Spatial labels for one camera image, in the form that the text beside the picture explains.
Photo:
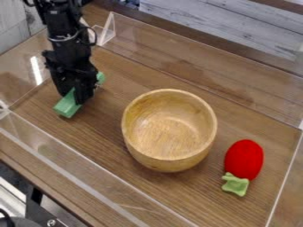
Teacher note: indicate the clear acrylic corner bracket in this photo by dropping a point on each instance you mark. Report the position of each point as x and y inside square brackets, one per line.
[101, 34]

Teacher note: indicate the black table leg clamp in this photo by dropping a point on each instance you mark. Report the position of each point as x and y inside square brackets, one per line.
[38, 212]

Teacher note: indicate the red plush strawberry toy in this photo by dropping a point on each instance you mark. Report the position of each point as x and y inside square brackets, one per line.
[243, 163]

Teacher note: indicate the green rectangular block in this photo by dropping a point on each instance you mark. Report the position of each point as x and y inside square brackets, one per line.
[66, 107]

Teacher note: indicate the brown wooden bowl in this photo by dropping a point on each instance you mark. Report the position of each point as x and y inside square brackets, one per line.
[168, 127]

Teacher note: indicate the clear acrylic tray wall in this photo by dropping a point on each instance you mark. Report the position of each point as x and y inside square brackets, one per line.
[92, 193]

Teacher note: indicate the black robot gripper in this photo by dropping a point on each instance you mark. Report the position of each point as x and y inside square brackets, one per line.
[68, 58]

